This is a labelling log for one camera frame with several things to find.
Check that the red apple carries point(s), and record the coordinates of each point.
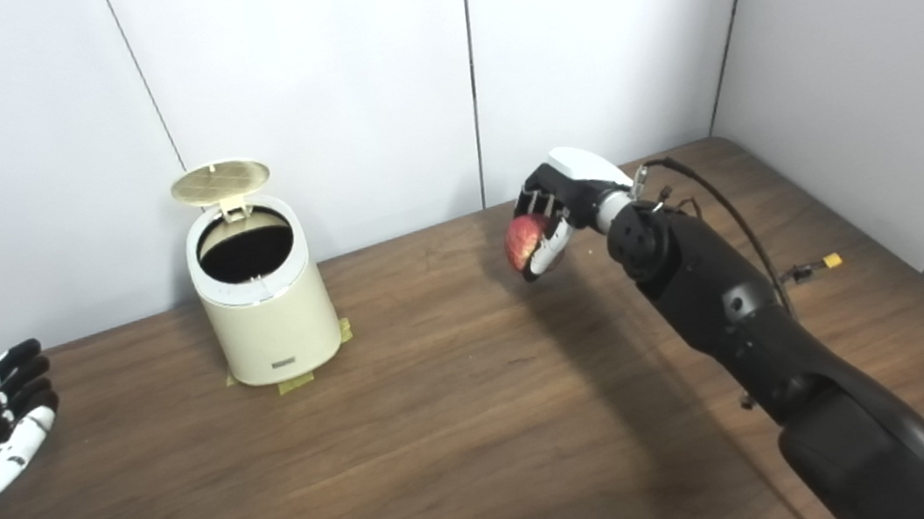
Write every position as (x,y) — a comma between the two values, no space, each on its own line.
(523,239)

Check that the round cream bin lid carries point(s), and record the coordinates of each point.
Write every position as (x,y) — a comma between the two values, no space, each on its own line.
(221,181)

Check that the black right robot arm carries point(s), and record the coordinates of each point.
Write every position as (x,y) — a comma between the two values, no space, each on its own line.
(741,304)

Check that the cream-colored bin body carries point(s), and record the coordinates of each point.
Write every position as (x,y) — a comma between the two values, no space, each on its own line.
(272,327)

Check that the yellow tape piece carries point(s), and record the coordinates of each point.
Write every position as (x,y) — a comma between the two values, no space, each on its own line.
(345,330)
(296,383)
(231,379)

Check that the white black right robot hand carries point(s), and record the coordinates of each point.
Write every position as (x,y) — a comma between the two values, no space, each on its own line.
(576,179)

